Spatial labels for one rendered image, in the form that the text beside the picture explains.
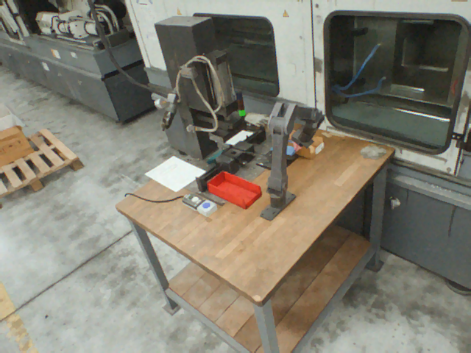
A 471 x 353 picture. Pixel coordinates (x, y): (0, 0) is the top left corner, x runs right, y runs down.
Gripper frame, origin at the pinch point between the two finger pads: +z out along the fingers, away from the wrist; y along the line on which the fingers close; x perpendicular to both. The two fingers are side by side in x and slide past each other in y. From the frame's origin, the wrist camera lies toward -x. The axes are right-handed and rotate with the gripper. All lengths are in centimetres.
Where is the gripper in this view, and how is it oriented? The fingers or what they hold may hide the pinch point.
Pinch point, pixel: (296, 149)
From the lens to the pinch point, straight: 189.3
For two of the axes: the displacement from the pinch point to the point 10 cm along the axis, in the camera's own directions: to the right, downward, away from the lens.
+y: -7.4, -6.3, 2.3
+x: -6.3, 5.3, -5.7
